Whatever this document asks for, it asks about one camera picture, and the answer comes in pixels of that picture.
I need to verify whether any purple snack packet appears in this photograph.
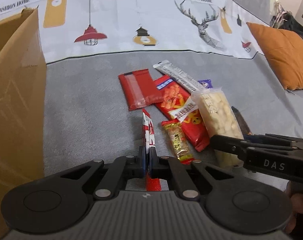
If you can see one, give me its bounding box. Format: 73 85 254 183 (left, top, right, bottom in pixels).
198 79 213 89

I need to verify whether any right hand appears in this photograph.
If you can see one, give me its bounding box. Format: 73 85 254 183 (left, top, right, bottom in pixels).
285 181 303 239

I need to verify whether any large red orange snack bag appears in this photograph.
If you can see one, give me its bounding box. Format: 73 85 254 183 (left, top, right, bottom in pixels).
154 75 209 152

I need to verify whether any dark brown snack packet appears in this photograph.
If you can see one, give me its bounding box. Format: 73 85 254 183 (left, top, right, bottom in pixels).
231 106 252 135

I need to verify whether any clear bag of white snacks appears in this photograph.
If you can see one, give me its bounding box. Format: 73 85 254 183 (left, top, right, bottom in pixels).
190 87 245 169

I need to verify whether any brown cardboard box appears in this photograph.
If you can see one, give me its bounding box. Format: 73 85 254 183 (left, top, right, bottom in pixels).
0 8 46 238

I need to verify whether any small peanut candy bar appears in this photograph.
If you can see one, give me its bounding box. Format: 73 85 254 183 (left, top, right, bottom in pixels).
161 120 194 165

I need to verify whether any silver snack stick packet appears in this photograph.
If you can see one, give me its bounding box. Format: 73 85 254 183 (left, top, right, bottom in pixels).
153 60 205 93

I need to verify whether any plain red snack packet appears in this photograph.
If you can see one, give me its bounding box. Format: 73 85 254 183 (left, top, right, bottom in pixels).
118 69 163 111

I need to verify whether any dark clothes pile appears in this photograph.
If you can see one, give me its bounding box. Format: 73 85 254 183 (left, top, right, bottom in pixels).
270 2 303 39

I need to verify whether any printed white sofa cover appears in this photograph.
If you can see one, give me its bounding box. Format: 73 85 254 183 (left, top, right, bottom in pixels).
0 0 261 62

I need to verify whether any orange cushion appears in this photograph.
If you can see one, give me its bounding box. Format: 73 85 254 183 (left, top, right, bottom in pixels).
247 22 303 90

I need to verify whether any red white snack bar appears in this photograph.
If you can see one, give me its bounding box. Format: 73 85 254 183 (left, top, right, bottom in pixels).
142 108 161 191

